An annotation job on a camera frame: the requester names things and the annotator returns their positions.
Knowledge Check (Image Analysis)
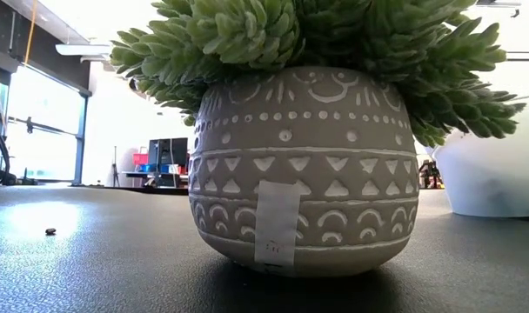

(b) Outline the potted green succulent plant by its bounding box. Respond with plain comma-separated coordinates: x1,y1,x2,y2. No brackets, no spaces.
110,0,529,278

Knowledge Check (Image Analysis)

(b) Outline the white tape label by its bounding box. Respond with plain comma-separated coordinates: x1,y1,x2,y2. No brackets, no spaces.
253,180,303,267

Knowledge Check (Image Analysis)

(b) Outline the black computer monitor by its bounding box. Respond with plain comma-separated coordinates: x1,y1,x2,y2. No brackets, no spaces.
147,137,190,175

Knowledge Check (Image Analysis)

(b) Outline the cluttered work desk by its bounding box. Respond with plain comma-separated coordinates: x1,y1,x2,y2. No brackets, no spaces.
121,170,190,189

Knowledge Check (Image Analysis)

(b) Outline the thin black tripod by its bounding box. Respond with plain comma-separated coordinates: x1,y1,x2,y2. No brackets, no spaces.
110,146,121,188

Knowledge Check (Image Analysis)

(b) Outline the distant dark equipment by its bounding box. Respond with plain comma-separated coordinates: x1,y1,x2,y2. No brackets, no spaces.
419,158,445,190

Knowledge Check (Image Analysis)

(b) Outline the blue steel column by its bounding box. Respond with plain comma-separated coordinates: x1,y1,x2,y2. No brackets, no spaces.
72,93,91,186

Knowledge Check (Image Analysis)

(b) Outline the black table mat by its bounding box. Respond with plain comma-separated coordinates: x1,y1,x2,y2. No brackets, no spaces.
0,184,529,313

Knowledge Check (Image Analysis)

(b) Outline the long white light fixture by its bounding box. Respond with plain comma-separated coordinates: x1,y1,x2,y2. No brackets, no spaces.
55,43,113,57

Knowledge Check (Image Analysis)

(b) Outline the white plastic bucket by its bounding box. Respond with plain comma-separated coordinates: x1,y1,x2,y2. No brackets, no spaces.
425,95,529,218

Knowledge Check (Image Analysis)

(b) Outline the yellow hanging cord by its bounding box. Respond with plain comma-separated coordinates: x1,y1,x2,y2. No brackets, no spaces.
23,0,38,66

